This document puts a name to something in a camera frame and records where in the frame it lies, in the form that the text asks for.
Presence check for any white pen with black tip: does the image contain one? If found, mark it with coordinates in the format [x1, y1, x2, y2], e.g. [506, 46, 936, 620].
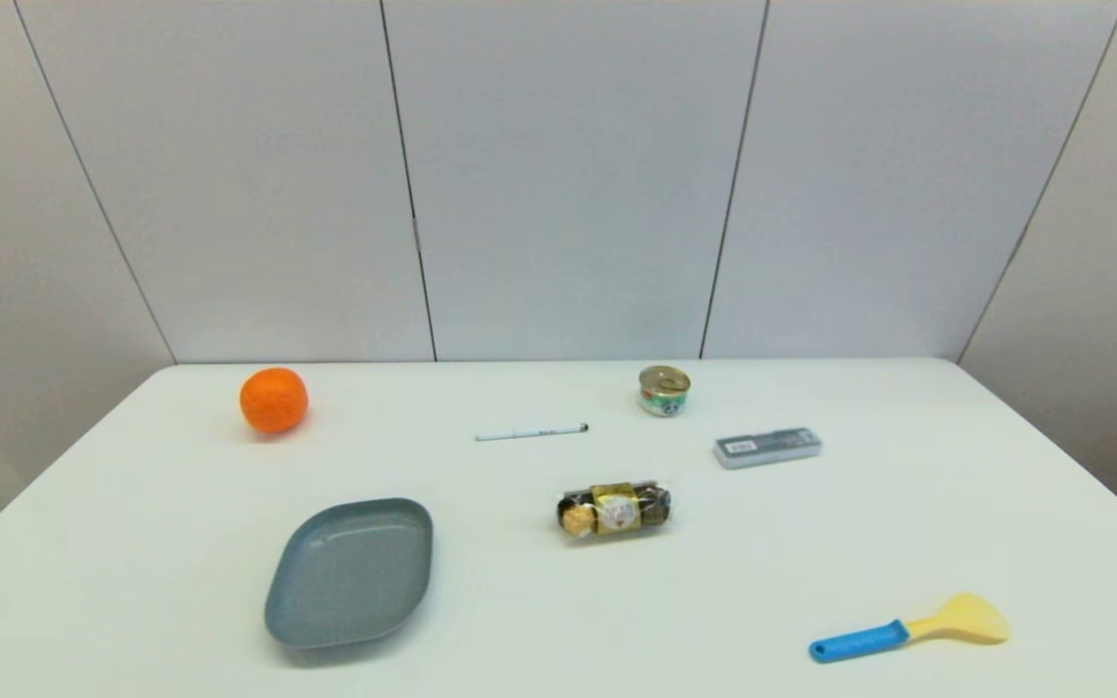
[475, 423, 590, 443]

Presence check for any small pet food can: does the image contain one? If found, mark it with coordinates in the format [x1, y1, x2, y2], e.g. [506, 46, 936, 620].
[638, 365, 692, 418]

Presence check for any clear chocolate ball pack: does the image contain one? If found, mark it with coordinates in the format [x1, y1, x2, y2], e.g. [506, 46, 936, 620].
[556, 479, 673, 543]

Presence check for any grey pencil case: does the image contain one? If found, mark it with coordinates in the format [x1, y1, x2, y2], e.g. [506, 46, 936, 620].
[713, 427, 823, 471]

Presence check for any orange fruit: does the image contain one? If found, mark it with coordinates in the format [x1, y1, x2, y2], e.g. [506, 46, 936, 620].
[239, 366, 309, 434]

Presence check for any grey blue plate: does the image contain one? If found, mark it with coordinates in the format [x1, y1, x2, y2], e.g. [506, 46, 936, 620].
[263, 497, 434, 650]

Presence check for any yellow rice spoon blue handle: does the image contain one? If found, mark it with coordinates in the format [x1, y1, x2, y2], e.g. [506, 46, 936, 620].
[809, 592, 1012, 665]

